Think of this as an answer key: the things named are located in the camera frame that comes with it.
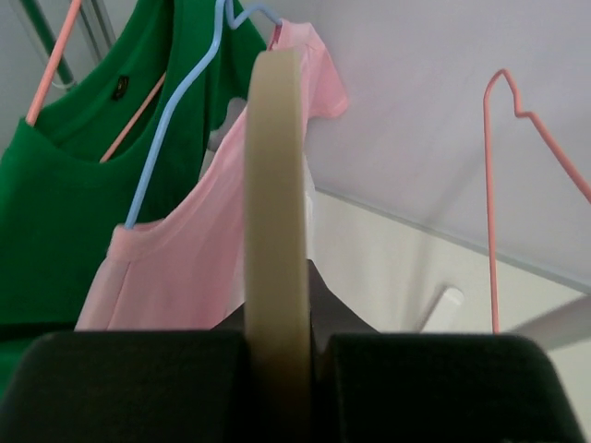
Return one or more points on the green t shirt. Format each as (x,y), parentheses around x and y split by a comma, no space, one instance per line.
(59,206)

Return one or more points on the pink t shirt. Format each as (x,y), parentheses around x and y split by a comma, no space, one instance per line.
(184,271)

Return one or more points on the blue plastic hanger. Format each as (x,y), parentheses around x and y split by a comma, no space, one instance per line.
(184,92)

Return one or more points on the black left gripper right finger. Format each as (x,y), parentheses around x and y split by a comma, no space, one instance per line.
(331,319)

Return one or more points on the beige wooden hanger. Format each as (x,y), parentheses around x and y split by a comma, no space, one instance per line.
(277,323)

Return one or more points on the silver white clothes rack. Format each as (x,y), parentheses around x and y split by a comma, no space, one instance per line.
(554,329)

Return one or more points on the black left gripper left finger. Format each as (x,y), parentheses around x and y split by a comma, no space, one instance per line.
(234,322)

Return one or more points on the pink hanger with green shirt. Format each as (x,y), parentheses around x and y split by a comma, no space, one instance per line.
(107,82)

